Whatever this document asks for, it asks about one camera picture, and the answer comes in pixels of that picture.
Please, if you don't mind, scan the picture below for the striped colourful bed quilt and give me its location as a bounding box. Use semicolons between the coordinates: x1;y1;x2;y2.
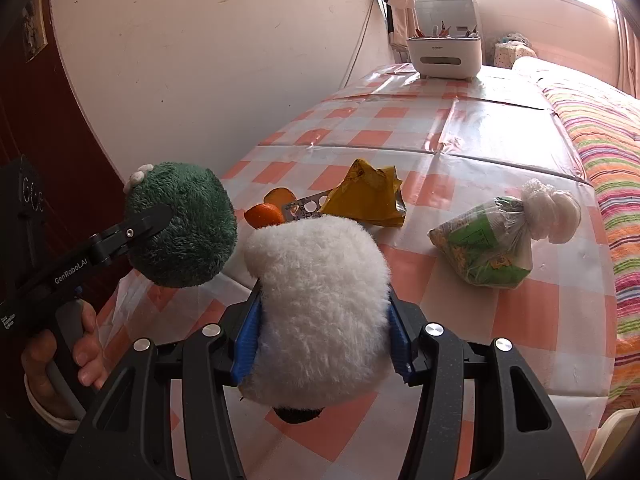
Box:
513;58;640;416

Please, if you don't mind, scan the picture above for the small patterned stool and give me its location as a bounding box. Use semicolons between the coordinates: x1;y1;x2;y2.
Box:
494;32;537;70

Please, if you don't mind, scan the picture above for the silver pill blister pack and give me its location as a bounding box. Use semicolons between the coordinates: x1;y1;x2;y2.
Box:
281;191;330;222

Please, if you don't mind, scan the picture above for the yellow foil snack wrapper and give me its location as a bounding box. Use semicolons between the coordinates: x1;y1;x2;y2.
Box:
319;158;407;228

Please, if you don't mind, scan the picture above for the orange tangerine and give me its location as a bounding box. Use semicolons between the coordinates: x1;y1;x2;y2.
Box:
244;203;285;229

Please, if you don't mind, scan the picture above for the white fluffy plush toy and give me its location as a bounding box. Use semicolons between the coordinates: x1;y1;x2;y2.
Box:
240;216;390;410

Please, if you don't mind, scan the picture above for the clear bag with green trash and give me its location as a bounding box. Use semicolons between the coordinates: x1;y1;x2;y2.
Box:
428;179;582;289

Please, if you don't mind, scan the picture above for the orange peel piece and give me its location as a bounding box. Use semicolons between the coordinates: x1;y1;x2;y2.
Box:
262;188;297;208

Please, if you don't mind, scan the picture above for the white air conditioner unit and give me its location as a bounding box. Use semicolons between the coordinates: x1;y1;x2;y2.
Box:
414;0;482;37

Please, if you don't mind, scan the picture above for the green plush toy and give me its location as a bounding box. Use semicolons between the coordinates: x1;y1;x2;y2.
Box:
125;162;238;288

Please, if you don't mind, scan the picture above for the dark red wooden door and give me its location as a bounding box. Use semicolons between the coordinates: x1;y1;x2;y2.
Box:
1;0;124;299

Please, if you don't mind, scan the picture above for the pink curtain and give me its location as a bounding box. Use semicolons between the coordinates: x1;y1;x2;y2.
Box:
382;0;418;62

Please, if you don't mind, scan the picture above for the white desk organizer box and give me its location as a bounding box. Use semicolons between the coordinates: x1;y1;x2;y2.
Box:
407;26;483;80

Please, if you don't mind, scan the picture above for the person's left hand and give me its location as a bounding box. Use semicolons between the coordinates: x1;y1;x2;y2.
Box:
20;300;109;421

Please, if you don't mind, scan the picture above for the orange checkered plastic tablecloth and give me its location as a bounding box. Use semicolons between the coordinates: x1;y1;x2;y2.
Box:
99;65;616;479

